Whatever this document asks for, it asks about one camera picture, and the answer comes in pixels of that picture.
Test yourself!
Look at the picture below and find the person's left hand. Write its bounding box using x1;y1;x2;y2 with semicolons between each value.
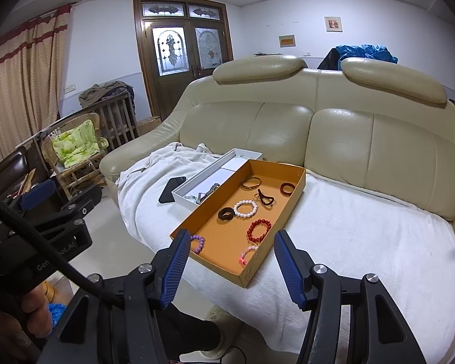
0;281;53;362

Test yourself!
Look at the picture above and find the dark leather chair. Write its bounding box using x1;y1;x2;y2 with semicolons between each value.
0;146;42;198

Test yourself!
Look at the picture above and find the blue plastic bag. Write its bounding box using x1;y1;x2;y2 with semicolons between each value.
47;303;67;330

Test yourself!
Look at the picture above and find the pale pink bead bracelet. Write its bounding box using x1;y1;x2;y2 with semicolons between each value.
234;200;258;218

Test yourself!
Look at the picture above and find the beige curtain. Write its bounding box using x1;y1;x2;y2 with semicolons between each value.
0;2;73;167

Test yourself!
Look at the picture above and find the white blanket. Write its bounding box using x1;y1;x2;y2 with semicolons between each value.
116;141;455;364

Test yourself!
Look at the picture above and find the green cushion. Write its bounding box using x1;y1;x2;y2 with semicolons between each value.
52;119;109;167

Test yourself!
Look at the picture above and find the red bead bracelet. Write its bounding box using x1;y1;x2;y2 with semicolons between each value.
247;219;271;241

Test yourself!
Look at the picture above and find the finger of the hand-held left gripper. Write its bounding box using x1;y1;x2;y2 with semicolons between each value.
30;187;104;233
18;179;59;211

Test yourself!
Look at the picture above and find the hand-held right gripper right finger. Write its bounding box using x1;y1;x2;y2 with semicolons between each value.
274;230;427;364

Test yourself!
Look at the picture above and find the person's leg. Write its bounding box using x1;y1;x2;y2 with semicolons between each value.
152;307;230;361

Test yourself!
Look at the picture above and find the brown cardboard box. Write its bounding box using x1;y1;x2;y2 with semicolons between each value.
136;116;163;135

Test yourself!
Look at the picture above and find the rattan chair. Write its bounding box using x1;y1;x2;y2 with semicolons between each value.
42;112;109;201

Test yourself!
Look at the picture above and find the white cardboard box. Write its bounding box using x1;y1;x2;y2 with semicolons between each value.
172;149;263;211

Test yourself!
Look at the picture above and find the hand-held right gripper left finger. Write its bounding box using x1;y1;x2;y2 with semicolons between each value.
36;228;192;364

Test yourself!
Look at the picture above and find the orange cardboard box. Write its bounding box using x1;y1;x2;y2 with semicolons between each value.
169;159;307;288

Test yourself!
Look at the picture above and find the beige leather sofa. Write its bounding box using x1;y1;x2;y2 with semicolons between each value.
99;55;455;258

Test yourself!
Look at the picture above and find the black phone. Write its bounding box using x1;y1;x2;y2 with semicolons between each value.
158;176;187;204

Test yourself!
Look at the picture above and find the wooden glass door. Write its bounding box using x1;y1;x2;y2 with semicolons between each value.
133;0;236;122

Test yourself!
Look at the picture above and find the pile of clothes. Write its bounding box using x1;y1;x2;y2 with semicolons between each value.
78;81;135;109

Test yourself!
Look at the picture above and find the black jacket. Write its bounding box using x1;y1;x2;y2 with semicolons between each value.
317;47;344;71

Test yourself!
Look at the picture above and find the silver watch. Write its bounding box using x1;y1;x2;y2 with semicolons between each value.
197;183;221;201

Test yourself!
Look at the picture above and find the wooden crib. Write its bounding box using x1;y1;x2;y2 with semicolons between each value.
96;95;141;150

